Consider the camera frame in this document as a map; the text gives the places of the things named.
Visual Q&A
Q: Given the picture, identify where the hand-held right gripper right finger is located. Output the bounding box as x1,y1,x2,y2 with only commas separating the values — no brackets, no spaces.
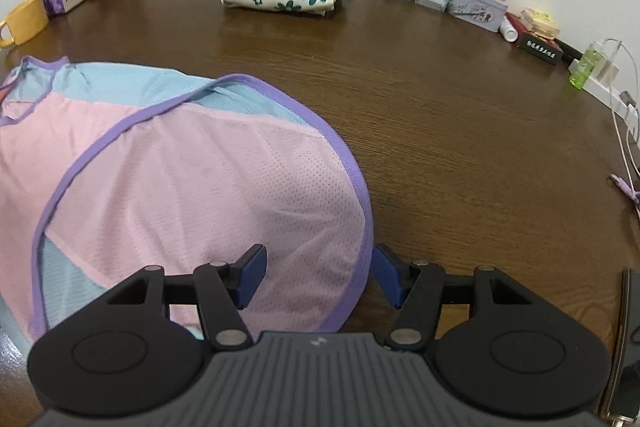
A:
374,243,533,353

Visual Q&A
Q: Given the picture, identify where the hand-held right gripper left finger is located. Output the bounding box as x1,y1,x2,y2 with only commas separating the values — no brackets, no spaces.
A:
106,244,267,354

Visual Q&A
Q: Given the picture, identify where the pink blue mesh vest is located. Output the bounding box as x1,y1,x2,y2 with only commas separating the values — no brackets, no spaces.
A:
0,56,375,343

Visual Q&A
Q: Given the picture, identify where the smartphone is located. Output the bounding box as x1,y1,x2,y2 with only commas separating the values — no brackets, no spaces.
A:
597,268,640,423

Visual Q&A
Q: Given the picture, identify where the black lettered box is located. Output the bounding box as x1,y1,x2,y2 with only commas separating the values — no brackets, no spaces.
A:
516,32,563,66

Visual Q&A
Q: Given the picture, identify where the white tube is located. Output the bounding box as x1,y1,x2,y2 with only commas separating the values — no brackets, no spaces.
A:
499,16,521,42

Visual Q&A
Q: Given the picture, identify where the lilac tin box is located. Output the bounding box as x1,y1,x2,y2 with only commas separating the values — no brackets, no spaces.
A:
446,0,508,32

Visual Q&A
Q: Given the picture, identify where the dark red box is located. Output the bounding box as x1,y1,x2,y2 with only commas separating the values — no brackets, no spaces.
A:
505,12,561,45

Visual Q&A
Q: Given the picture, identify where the green bottle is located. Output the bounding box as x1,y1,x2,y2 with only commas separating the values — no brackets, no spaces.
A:
568,42,601,90

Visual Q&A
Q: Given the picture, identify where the white power strip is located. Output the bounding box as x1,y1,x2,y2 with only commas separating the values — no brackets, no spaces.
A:
570,57,640,120

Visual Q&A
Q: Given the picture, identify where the pale yellow box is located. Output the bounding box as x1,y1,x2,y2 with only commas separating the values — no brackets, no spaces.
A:
520,8,561,40

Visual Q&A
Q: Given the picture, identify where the white charger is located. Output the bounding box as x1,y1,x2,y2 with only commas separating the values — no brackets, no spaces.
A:
595,39,623,80

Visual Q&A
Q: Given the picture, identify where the yellow mug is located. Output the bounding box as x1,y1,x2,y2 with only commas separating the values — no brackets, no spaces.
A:
0,0,51,48

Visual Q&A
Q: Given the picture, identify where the purple cable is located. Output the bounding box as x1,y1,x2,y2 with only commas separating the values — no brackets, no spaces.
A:
610,173,640,204

